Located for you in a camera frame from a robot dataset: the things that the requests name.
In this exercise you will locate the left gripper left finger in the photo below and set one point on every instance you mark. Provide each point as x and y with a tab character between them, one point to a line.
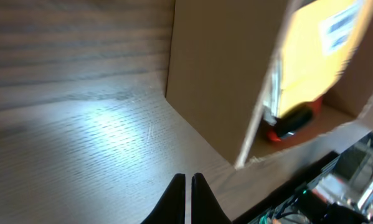
170	208

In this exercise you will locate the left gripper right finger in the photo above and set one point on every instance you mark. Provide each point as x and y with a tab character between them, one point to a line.
205	208

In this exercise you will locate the long orange utility knife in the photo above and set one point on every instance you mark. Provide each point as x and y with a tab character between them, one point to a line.
295	119

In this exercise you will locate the brown cardboard box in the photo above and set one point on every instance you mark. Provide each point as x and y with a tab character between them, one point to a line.
224	79

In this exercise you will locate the yellow sticky note pad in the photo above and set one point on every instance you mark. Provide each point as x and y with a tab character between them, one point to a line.
320	41

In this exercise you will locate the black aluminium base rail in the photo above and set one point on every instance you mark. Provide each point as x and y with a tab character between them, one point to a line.
336	189

